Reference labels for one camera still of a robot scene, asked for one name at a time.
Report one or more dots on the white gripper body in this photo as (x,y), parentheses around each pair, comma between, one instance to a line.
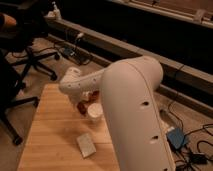
(81,96)

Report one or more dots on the red pepper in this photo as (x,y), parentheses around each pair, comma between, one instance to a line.
(81,108)

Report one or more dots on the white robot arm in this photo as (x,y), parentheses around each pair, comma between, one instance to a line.
(127,96)

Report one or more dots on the white paper cup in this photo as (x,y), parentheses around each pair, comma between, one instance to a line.
(95,112)

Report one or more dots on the power strip on floor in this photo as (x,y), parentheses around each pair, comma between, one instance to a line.
(71,55)

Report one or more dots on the white sponge block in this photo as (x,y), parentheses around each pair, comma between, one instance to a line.
(86,145)

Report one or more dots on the black office chair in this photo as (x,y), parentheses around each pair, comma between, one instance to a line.
(20,24)

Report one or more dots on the white spray bottle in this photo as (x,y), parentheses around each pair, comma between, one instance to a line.
(56,11)

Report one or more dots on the blue power box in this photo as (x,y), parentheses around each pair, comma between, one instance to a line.
(177,138)

